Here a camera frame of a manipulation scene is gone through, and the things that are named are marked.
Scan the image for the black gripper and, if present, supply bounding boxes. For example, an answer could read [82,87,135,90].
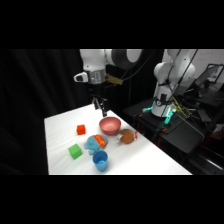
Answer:
[89,82,110,118]

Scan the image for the blue plastic cup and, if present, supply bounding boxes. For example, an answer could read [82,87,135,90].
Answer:
[92,150,109,173]

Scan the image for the pink bowl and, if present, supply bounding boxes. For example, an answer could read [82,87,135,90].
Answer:
[98,116,122,136]

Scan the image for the red cube block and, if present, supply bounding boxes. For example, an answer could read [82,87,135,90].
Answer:
[76,124,87,136]

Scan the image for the blue plush toy orange shell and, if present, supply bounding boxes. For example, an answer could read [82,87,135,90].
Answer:
[83,133,109,156]

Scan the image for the brown round plush toy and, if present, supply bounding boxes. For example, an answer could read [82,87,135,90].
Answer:
[116,128,139,145]

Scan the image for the green cube block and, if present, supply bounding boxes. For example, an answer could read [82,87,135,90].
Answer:
[67,143,83,160]

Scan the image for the black robot stand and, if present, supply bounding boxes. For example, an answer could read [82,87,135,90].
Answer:
[122,97,206,155]

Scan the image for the dark tilted monitor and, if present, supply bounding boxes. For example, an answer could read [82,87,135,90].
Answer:
[194,63,224,92]

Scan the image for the tan wrist bracket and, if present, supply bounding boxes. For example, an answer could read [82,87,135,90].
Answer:
[105,74,122,86]

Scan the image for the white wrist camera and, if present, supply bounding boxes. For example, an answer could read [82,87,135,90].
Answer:
[73,71,89,84]

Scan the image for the yellow green cable bundle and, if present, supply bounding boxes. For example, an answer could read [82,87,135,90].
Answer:
[171,98,194,120]

